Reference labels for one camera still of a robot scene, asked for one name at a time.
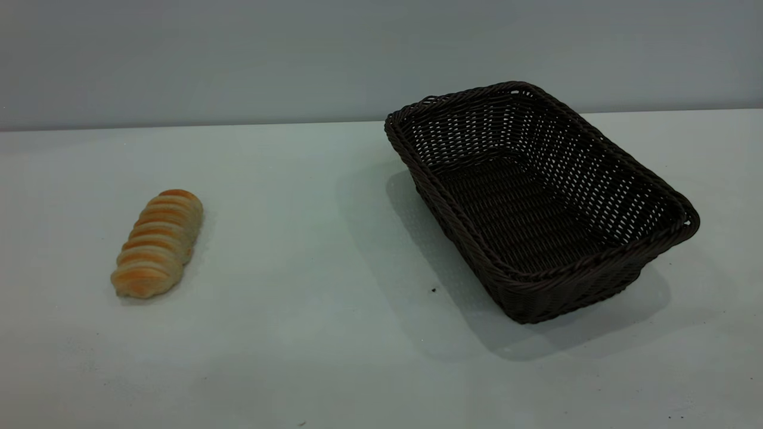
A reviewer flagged dark brown woven wicker basket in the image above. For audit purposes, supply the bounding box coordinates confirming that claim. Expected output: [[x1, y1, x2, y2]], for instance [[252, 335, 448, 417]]
[[384, 81, 701, 325]]

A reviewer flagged ridged golden bread loaf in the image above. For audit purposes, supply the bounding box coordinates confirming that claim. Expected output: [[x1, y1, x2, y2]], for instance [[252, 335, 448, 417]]
[[110, 189, 204, 299]]

